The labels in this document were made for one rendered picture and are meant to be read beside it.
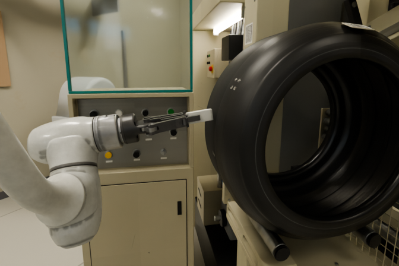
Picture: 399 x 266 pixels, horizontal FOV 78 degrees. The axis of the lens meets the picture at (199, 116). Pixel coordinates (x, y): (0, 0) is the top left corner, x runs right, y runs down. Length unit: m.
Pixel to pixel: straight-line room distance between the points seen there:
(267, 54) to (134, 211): 0.99
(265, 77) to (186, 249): 1.10
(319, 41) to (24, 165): 0.62
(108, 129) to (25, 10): 2.97
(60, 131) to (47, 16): 3.02
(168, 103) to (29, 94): 2.44
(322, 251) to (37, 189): 0.82
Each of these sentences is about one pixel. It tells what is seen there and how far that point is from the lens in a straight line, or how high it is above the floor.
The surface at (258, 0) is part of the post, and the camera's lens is 0.99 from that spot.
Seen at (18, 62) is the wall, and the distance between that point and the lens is 3.40.
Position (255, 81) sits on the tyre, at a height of 1.35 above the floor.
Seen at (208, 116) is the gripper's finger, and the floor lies 1.25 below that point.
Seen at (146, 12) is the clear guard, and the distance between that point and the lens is 1.19.
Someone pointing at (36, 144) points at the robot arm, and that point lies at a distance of 0.67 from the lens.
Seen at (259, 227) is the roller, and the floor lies 0.91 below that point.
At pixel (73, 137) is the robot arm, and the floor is 1.22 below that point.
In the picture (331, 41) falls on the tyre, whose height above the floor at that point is 1.43.
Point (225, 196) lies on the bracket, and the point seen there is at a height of 0.88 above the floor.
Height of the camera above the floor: 1.37
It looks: 10 degrees down
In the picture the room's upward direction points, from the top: straight up
